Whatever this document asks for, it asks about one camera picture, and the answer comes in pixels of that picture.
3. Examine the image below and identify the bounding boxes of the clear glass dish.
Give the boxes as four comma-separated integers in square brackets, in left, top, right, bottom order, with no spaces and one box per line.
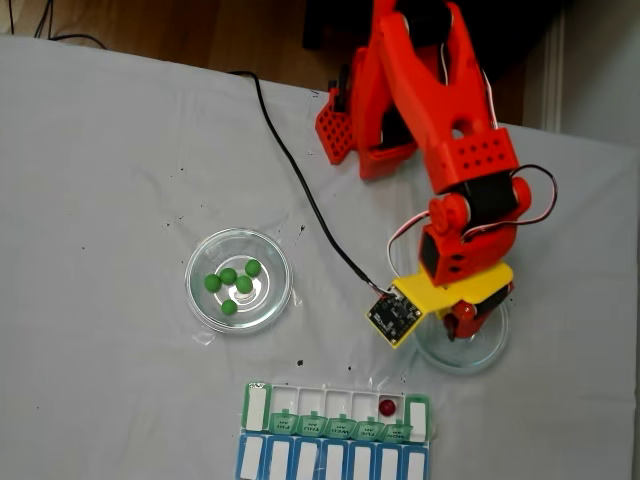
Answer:
[184,227,294,336]
[412,299,512,374]

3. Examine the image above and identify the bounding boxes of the green blue weekly pill organizer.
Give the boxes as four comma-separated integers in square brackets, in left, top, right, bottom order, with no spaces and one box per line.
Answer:
[234,380,439,480]

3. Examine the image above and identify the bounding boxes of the white door trim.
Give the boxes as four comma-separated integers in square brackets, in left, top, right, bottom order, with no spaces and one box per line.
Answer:
[542,4,566,134]

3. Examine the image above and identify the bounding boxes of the white tablecloth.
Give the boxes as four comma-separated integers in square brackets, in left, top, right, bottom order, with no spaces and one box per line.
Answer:
[0,34,640,480]

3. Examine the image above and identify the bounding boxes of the camera board in yellow mount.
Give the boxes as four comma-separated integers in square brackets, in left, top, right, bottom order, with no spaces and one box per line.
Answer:
[366,284,425,350]

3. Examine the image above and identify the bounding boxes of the white servo wire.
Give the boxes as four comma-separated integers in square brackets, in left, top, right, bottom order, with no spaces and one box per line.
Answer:
[387,209,432,289]

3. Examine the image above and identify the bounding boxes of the black red servo wire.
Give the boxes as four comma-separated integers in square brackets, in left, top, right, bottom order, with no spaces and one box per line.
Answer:
[509,164,559,232]

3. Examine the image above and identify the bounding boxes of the black camera cable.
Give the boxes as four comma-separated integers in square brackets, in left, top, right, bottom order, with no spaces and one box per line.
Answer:
[228,70,396,296]

